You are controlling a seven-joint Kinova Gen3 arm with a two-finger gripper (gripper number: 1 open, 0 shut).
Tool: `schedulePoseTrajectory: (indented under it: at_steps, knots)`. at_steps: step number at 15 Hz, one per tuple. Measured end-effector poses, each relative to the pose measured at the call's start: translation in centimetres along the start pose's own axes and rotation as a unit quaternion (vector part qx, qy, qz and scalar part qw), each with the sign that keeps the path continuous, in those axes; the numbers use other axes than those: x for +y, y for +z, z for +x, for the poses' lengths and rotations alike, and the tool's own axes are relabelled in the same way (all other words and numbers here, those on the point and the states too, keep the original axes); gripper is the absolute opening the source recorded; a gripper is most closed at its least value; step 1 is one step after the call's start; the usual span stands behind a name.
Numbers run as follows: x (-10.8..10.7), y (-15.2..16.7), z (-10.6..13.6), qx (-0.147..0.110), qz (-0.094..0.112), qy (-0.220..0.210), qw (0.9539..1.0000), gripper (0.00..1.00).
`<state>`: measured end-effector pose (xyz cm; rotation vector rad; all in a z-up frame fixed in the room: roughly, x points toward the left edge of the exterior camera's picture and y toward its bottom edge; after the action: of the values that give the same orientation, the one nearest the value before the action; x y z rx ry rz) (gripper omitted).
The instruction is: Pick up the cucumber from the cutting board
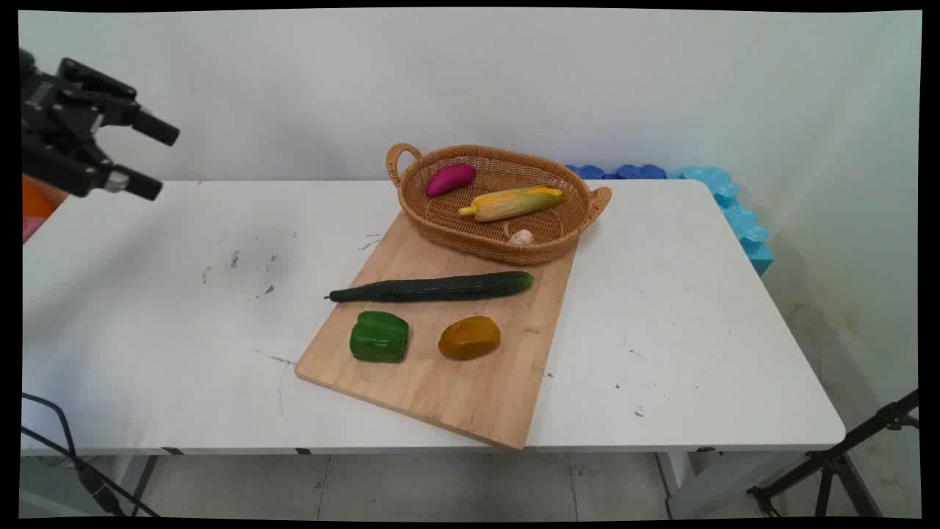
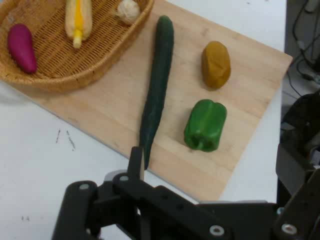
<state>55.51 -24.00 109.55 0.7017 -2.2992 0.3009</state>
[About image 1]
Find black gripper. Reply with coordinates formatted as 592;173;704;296
21;48;181;201

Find dark green toy cucumber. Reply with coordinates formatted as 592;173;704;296
324;271;535;304

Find green toy bell pepper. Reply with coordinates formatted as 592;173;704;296
350;311;410;364

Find white table leg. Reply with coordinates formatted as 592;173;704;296
656;450;742;519
110;455;159;515

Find purple toy eggplant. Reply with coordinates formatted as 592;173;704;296
425;163;477;198

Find yellow toy corn cob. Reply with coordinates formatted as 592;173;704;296
459;186;564;223

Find yellow-brown toy potato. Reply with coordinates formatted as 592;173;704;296
438;316;502;361

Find wooden cutting board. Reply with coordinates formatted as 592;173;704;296
294;211;577;450

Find light blue foam mat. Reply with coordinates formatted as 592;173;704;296
667;166;774;277

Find black tripod stand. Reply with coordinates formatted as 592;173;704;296
747;389;920;519

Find black cable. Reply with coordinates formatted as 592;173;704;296
21;393;159;519

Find woven wicker basket with handles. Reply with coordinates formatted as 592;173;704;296
386;143;612;266

